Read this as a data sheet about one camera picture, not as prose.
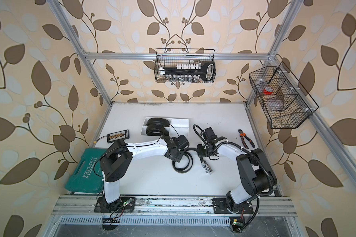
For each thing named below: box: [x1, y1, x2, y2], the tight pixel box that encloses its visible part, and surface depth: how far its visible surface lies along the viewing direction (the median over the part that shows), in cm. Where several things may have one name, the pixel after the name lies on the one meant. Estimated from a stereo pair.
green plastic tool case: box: [64, 147, 108, 194], surface depth 81 cm
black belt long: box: [145, 117, 171, 127], surface depth 101 cm
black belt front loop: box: [145, 124, 170, 136], surface depth 97 cm
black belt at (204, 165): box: [172, 148, 214, 175], surface depth 88 cm
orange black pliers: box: [237, 128, 256, 149], surface depth 101 cm
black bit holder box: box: [107, 129, 130, 144], surface depth 101 cm
